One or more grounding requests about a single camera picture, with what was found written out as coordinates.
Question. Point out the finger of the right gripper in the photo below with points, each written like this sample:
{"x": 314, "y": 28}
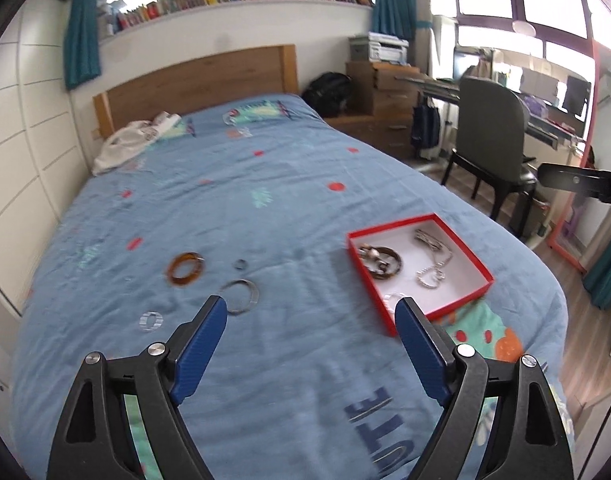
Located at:
{"x": 589, "y": 182}

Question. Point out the dark grey chair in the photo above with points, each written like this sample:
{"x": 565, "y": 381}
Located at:
{"x": 494, "y": 155}

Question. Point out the glass desk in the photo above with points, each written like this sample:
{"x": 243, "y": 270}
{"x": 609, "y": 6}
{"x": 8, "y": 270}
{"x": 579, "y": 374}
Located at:
{"x": 497, "y": 104}

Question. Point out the blue patterned bedspread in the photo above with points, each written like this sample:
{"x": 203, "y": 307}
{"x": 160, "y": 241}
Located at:
{"x": 307, "y": 385}

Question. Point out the white garment on bed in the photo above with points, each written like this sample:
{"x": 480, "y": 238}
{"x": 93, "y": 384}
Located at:
{"x": 133, "y": 139}

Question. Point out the dark brown bangle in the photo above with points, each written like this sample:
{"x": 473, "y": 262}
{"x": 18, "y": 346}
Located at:
{"x": 380, "y": 261}

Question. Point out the white wardrobe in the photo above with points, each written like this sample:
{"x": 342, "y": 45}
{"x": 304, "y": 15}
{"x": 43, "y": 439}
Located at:
{"x": 42, "y": 165}

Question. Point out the dark blue hanging bag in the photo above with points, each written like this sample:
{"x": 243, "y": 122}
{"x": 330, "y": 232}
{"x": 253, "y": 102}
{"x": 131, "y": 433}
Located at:
{"x": 425, "y": 134}

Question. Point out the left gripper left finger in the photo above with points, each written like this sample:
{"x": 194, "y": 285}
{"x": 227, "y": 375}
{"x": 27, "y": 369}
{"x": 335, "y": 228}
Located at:
{"x": 93, "y": 438}

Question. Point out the red shallow box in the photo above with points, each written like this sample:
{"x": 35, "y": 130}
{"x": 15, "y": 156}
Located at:
{"x": 439, "y": 282}

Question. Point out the left teal curtain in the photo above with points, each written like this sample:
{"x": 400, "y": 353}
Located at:
{"x": 81, "y": 57}

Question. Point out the thin silver bangle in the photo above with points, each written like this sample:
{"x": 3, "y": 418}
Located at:
{"x": 241, "y": 296}

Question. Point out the twisted silver hoop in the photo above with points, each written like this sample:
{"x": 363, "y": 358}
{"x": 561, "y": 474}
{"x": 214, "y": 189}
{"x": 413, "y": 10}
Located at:
{"x": 390, "y": 301}
{"x": 150, "y": 321}

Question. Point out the black backpack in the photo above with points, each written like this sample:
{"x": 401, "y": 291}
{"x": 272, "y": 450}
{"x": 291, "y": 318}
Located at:
{"x": 328, "y": 95}

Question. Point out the amber orange bangle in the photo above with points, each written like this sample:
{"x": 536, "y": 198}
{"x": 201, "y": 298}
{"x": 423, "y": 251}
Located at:
{"x": 185, "y": 268}

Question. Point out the wooden drawer cabinet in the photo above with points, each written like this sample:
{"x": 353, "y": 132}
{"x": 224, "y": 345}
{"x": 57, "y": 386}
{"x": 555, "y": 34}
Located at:
{"x": 380, "y": 111}

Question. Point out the white printer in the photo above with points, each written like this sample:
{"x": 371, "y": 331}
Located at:
{"x": 378, "y": 48}

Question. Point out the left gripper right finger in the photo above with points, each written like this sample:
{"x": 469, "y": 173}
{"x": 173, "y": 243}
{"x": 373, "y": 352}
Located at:
{"x": 527, "y": 439}

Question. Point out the wooden headboard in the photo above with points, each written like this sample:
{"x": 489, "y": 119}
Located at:
{"x": 198, "y": 84}

